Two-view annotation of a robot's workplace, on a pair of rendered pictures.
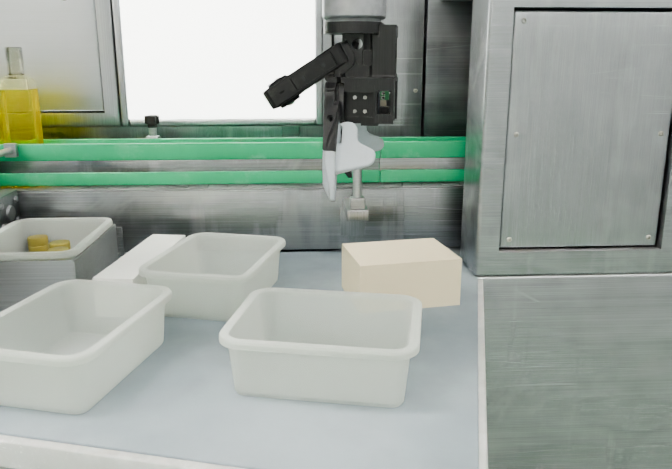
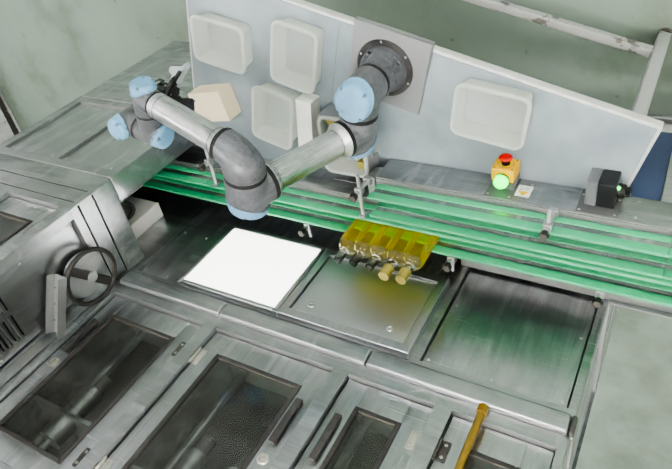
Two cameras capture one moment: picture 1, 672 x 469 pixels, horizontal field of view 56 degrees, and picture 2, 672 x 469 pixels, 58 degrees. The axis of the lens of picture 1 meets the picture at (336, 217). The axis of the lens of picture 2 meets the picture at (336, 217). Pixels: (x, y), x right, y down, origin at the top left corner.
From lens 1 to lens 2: 1.88 m
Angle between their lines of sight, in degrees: 41
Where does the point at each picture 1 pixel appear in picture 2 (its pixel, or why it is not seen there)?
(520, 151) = not seen: hidden behind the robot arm
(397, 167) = (205, 176)
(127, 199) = (323, 186)
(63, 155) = (341, 209)
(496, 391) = not seen: hidden behind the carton
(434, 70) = (170, 235)
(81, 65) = (326, 276)
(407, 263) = (203, 92)
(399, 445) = not seen: outside the picture
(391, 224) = not seen: hidden behind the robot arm
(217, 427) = (249, 5)
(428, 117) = (188, 221)
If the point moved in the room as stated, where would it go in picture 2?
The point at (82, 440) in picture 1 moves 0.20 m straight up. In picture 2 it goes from (280, 2) to (244, 25)
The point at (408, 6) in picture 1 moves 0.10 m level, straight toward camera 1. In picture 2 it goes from (160, 261) to (154, 242)
